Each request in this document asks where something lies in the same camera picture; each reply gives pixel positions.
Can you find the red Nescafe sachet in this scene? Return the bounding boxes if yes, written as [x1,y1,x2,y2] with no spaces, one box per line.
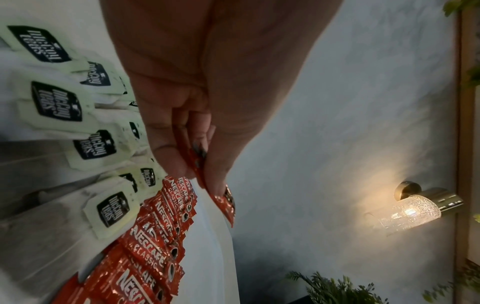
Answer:
[176,124,237,229]

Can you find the brass glass wall lamp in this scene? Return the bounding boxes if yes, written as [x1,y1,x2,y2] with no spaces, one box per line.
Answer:
[365,180,465,237]

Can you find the green hanging plant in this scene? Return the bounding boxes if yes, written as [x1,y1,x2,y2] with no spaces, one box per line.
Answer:
[421,0,480,303]

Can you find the wooden wall frame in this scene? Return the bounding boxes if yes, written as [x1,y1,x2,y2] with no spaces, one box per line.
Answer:
[454,0,480,268]

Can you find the person's left hand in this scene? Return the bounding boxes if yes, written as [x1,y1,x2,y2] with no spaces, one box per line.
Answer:
[99,0,346,195]

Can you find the small green plant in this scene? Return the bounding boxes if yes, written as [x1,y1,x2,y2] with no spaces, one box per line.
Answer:
[285,270,390,304]

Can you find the red Nescafe coffee sticks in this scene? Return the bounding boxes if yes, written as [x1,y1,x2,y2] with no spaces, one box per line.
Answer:
[48,176,199,304]

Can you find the rows of laid tea bags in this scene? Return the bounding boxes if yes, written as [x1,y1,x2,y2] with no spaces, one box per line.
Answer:
[0,25,166,274]

